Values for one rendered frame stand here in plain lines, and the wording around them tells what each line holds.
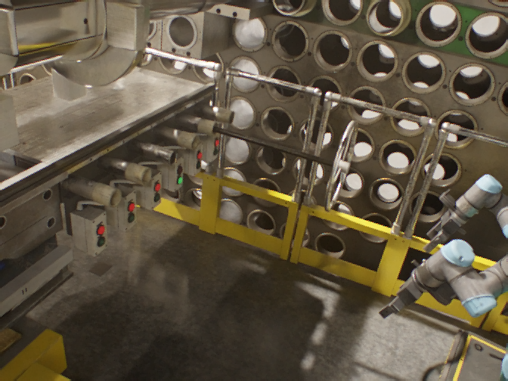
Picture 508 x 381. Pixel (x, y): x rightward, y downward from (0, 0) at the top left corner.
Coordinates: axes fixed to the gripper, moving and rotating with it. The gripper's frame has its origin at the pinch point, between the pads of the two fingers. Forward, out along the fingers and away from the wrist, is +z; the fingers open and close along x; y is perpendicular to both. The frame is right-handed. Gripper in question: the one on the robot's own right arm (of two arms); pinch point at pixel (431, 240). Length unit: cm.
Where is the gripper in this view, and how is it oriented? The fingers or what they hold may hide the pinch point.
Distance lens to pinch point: 182.2
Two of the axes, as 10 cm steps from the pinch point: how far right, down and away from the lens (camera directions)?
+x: 4.0, -3.1, 8.6
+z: -5.3, 6.9, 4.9
